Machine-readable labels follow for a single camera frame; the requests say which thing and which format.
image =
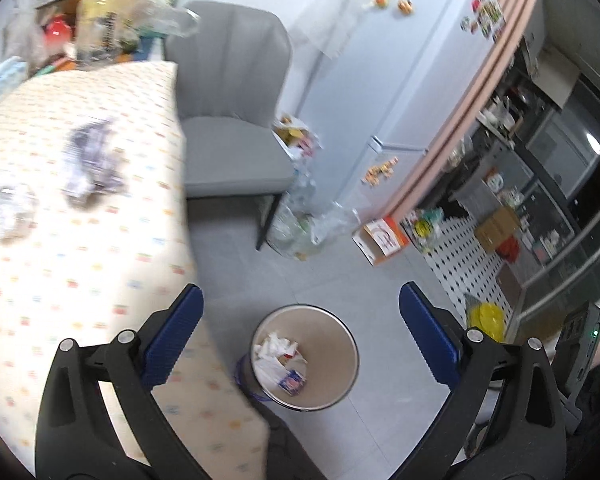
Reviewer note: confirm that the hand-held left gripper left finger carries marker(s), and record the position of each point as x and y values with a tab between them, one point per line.
180	330

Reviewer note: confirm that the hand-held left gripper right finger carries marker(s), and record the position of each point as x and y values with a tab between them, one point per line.
425	340

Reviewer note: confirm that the round trash bin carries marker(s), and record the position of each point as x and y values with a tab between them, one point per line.
330	350

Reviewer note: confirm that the white paper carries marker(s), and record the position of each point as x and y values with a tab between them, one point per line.
272	360

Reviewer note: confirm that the white dotted floor mat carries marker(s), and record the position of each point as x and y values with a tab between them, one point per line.
455	270

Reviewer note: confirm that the plastic bag with yellow item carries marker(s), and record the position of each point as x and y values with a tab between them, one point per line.
425	230

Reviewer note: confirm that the orange cardboard box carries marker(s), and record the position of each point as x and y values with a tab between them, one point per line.
380	237

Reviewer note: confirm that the floral tablecloth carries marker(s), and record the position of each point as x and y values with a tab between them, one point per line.
80	270

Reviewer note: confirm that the brown cardboard box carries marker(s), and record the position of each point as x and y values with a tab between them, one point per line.
497	227

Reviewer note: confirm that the plastic bag of bottles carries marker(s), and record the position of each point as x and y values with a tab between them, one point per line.
290	225

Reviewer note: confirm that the wooden figures fridge magnet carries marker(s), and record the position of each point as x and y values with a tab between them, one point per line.
379	172

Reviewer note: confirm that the grey chair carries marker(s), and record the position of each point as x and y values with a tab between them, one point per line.
230	160

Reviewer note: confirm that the crumpled clear plastic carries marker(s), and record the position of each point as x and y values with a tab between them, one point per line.
7	212

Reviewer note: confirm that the bag of snacks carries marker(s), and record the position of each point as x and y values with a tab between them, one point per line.
295	135

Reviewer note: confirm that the white refrigerator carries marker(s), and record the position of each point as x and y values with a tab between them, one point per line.
405	85

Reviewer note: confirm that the blue tissue pack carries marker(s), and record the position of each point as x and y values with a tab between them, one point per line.
5	75

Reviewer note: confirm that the clear plastic bag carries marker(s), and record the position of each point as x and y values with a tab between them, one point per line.
170	15
27	35

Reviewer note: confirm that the hanging white plastic bag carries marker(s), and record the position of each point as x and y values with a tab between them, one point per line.
340	25

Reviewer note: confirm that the cluster of fridge magnets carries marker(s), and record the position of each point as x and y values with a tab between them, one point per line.
485	12

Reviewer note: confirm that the orange round fridge magnet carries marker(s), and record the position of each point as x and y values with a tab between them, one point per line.
380	0

